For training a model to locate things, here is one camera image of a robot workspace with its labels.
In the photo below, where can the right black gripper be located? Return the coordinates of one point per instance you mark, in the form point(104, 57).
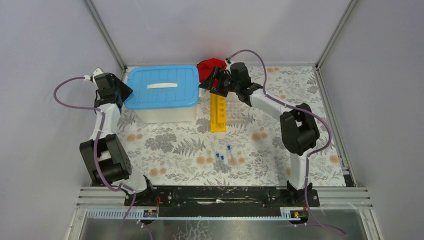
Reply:
point(216, 73)

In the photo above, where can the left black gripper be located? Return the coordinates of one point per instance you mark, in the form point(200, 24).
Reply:
point(126, 91)

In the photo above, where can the white plastic storage bin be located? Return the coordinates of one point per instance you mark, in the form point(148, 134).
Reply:
point(168, 114)

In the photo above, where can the blue plastic bin lid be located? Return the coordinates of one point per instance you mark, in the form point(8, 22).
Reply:
point(163, 87)

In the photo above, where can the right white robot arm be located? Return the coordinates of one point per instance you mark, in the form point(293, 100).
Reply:
point(299, 130)

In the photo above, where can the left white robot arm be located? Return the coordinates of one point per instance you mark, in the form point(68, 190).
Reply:
point(105, 158)

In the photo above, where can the red cloth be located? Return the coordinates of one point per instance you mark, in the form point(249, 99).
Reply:
point(206, 67)

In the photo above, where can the yellow test tube rack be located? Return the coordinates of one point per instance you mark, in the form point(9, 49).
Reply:
point(218, 116)

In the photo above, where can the clear plastic tube rack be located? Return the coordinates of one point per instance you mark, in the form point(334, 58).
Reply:
point(233, 111)

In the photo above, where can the test tube blue cap right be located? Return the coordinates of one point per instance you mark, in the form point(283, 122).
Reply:
point(229, 154)

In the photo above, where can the test tube blue cap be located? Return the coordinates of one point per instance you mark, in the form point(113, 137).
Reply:
point(222, 165)
point(218, 162)
point(229, 154)

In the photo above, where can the test tube blue cap left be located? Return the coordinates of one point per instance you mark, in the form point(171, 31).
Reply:
point(218, 162)

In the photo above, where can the test tube blue cap middle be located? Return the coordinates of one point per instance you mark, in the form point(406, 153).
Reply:
point(222, 165)

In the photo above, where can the floral patterned table mat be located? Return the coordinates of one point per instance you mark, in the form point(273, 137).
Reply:
point(183, 153)

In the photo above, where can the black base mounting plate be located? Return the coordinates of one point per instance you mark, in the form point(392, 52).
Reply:
point(225, 201)

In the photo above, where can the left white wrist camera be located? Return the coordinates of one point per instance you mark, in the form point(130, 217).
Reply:
point(91, 77)

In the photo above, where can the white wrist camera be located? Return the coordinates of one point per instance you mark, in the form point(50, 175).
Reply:
point(229, 61)
point(91, 77)

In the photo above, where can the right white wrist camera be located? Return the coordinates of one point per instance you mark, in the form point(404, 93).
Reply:
point(229, 61)

